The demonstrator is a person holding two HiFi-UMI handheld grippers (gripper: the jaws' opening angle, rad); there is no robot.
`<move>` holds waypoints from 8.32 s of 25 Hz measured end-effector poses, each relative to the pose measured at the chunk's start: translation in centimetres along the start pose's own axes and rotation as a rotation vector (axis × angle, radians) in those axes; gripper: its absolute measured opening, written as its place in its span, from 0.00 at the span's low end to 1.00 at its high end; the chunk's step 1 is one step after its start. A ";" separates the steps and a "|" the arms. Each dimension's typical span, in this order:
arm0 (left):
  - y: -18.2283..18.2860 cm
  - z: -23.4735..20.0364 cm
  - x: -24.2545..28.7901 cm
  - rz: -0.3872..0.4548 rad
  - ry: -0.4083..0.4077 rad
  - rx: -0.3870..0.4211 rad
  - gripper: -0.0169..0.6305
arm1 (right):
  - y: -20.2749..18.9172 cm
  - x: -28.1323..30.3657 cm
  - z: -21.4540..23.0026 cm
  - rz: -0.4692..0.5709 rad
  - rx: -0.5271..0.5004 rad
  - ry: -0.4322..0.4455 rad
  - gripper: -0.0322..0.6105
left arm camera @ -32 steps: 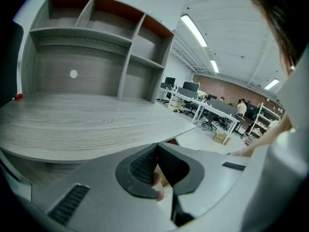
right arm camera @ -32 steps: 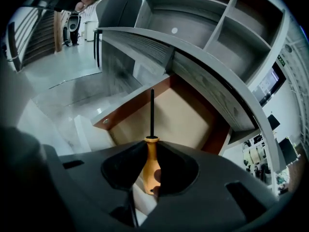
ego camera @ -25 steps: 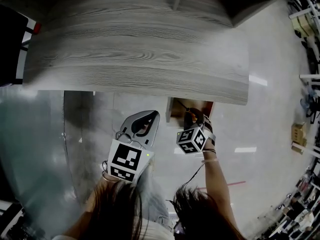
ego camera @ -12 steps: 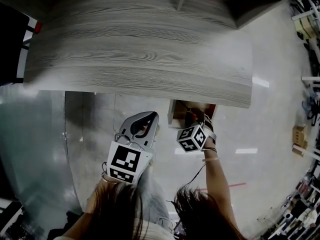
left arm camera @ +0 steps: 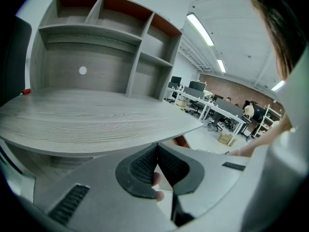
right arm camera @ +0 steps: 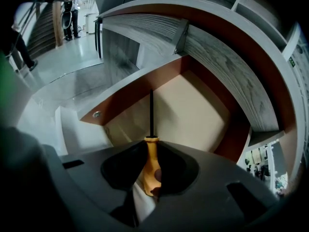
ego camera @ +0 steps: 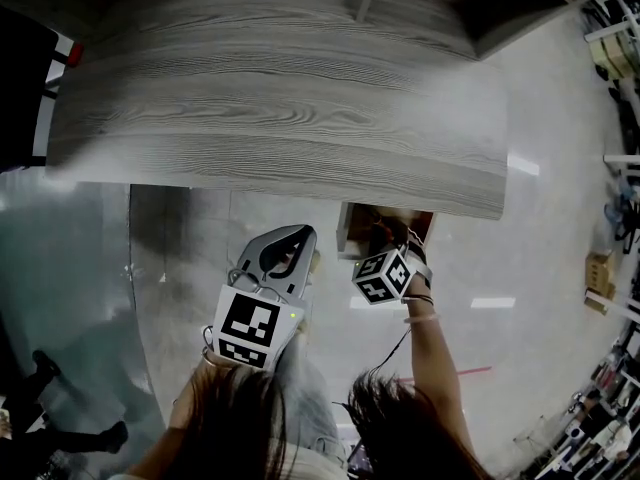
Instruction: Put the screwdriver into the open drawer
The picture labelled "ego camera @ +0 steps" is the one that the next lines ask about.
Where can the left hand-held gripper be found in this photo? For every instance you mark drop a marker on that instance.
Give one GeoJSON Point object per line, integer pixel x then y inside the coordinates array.
{"type": "Point", "coordinates": [250, 320]}

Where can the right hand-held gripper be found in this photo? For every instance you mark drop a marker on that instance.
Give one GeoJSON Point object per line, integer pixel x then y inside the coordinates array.
{"type": "Point", "coordinates": [382, 278]}

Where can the wooden desk drawer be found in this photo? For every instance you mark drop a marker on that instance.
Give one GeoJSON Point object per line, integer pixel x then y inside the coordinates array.
{"type": "Point", "coordinates": [357, 223]}

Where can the person's left forearm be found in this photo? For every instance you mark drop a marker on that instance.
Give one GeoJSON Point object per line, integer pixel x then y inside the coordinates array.
{"type": "Point", "coordinates": [182, 408]}

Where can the person's right forearm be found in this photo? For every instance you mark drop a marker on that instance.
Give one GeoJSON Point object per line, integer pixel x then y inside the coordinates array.
{"type": "Point", "coordinates": [435, 368]}

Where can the pale pink bangle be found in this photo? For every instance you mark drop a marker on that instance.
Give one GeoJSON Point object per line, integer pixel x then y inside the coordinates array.
{"type": "Point", "coordinates": [422, 318]}

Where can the grey wooden desk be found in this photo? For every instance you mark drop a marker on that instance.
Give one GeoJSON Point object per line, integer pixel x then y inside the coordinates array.
{"type": "Point", "coordinates": [250, 118]}

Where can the person's grey trousers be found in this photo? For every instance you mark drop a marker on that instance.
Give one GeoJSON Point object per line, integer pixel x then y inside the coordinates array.
{"type": "Point", "coordinates": [310, 408]}

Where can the brown cardboard box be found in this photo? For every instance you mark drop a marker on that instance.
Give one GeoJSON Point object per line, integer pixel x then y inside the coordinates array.
{"type": "Point", "coordinates": [595, 302]}
{"type": "Point", "coordinates": [600, 273]}

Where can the black chair base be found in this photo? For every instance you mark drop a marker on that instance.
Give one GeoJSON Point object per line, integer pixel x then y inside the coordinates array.
{"type": "Point", "coordinates": [75, 440]}

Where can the small red object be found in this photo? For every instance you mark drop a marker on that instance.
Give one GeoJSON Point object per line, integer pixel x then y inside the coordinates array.
{"type": "Point", "coordinates": [76, 57]}

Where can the grey wooden hutch shelf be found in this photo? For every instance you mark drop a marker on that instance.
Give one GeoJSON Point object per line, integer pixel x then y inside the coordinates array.
{"type": "Point", "coordinates": [510, 23]}

